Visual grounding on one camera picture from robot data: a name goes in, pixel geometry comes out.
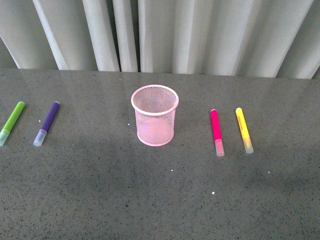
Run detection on pink marker pen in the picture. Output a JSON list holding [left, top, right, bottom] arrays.
[[210, 109, 225, 157]]

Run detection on purple marker pen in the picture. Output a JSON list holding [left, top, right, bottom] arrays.
[[33, 101, 60, 147]]

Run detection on pink mesh pen cup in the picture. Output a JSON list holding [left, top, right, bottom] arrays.
[[131, 84, 180, 147]]

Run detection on yellow marker pen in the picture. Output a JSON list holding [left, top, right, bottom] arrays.
[[235, 107, 254, 154]]

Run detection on white pleated curtain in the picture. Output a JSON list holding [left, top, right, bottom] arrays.
[[0, 0, 320, 79]]

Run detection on green marker pen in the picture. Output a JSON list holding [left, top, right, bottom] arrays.
[[0, 101, 26, 147]]

